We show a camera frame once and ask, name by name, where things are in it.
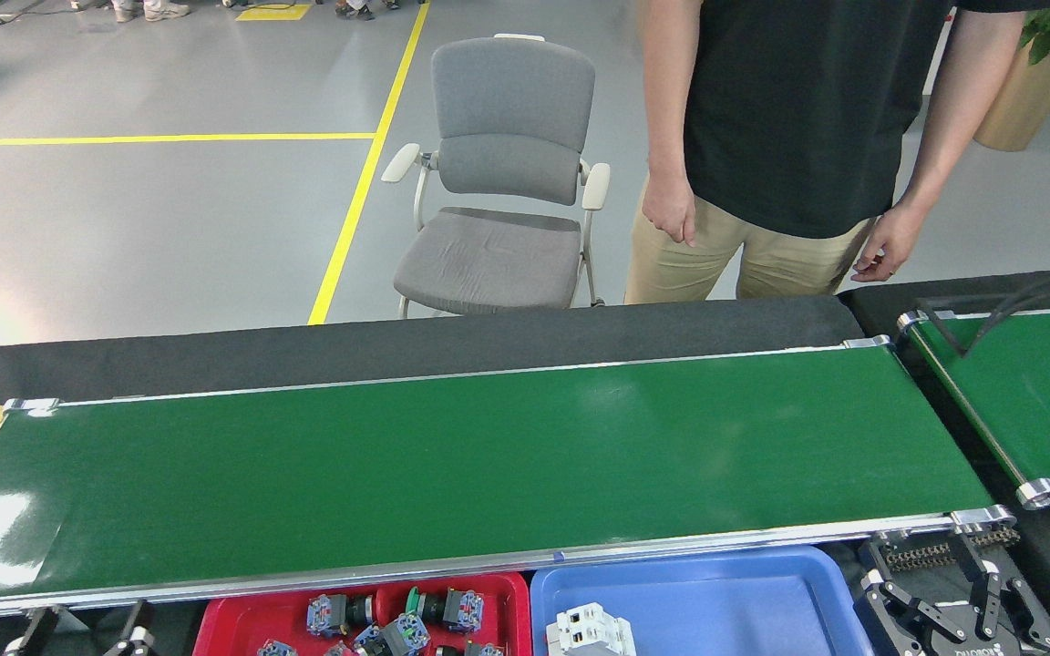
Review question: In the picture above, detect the grey office chair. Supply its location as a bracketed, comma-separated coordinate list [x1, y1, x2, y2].
[381, 33, 612, 320]

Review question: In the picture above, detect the green feeder conveyor belt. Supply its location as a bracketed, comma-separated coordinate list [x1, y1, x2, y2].
[897, 305, 1050, 509]

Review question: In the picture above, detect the black drive chain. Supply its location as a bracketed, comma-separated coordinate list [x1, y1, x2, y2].
[880, 524, 1020, 573]

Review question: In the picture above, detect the person's left hand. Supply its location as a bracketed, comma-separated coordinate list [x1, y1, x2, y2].
[850, 205, 927, 283]

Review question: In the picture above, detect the red mushroom button switch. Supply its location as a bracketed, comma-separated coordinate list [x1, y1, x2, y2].
[306, 592, 407, 638]

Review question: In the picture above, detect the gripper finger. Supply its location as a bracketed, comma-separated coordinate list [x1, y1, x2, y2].
[1, 608, 61, 656]
[115, 601, 157, 656]

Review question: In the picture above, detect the blue plastic tray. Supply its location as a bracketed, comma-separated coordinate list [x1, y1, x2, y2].
[530, 545, 877, 656]

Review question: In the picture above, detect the person's right hand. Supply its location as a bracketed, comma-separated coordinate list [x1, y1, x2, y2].
[642, 173, 697, 245]

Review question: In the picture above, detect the long green conveyor belt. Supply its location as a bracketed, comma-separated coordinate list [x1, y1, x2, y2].
[0, 335, 1018, 625]

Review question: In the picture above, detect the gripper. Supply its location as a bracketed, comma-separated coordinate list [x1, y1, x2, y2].
[856, 569, 1050, 656]

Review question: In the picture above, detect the black cable bundle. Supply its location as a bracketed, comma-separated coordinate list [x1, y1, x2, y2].
[915, 269, 1050, 358]

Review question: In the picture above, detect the potted plant gold pot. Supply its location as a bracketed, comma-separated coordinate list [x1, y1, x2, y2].
[973, 0, 1050, 153]

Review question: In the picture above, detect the white circuit breaker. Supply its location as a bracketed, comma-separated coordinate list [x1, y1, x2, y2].
[545, 602, 638, 656]

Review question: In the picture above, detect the red plastic tray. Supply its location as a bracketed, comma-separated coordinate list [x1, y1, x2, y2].
[192, 571, 532, 656]

